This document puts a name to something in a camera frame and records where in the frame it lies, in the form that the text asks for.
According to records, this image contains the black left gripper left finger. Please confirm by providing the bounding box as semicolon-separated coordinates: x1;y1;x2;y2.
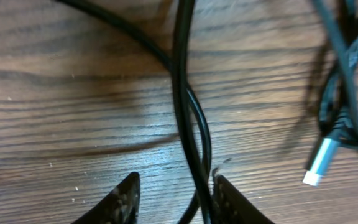
73;172;140;224

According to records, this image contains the black USB cable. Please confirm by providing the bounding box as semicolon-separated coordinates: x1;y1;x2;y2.
311;0;358;169

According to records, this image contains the black barrel plug cable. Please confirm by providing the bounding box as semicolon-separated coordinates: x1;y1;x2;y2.
54;0;213;224

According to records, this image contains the black silver tip USB-C cable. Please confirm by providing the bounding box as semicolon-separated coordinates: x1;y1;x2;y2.
171;0;358;224

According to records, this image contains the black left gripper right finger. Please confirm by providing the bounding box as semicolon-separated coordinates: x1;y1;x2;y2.
213;175;273;224

